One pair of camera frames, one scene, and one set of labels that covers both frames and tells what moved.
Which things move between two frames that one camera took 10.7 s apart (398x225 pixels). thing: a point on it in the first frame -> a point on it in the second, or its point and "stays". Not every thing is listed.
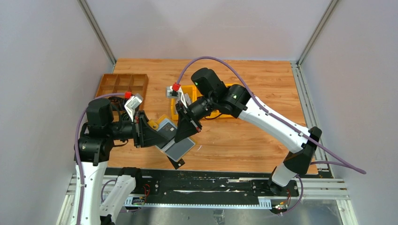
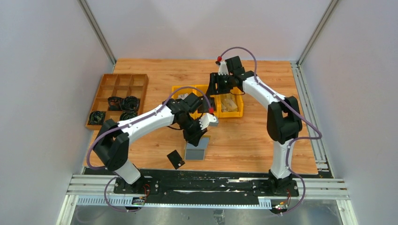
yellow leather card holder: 175,150 -> 193,153
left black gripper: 137,130 -> 195,135
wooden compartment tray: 136,84 stays
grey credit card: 177,164 stays
